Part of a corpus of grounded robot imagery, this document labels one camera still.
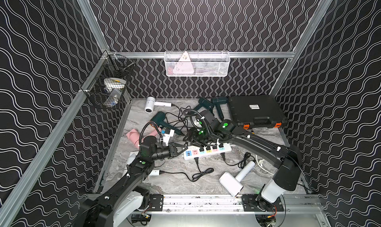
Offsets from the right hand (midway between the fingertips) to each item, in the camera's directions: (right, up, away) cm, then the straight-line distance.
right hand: (185, 140), depth 75 cm
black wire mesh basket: (-42, +28, +7) cm, 51 cm away
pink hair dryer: (-33, 0, +19) cm, 38 cm away
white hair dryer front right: (+25, -23, +2) cm, 34 cm away
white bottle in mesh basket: (-40, +22, +7) cm, 46 cm away
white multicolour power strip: (+4, -10, +15) cm, 18 cm away
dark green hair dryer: (+13, +22, +39) cm, 46 cm away
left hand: (+1, -3, -3) cm, 4 cm away
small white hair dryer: (-28, +22, +37) cm, 51 cm away
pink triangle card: (-2, +41, +15) cm, 44 cm away
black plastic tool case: (+50, +15, +31) cm, 60 cm away
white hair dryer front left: (-13, -12, -11) cm, 21 cm away
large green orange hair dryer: (-20, +10, +29) cm, 37 cm away
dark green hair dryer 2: (+23, +24, +39) cm, 51 cm away
